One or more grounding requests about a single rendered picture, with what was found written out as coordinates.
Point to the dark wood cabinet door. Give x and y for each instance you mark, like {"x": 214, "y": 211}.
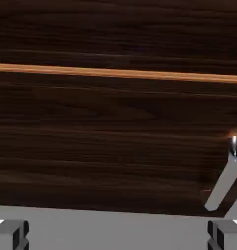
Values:
{"x": 102, "y": 144}
{"x": 110, "y": 31}

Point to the dark wood cabinet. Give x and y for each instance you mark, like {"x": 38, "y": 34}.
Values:
{"x": 118, "y": 73}

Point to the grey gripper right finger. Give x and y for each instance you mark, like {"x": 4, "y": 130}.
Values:
{"x": 227, "y": 234}

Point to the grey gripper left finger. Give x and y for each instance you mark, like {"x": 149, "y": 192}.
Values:
{"x": 6, "y": 234}

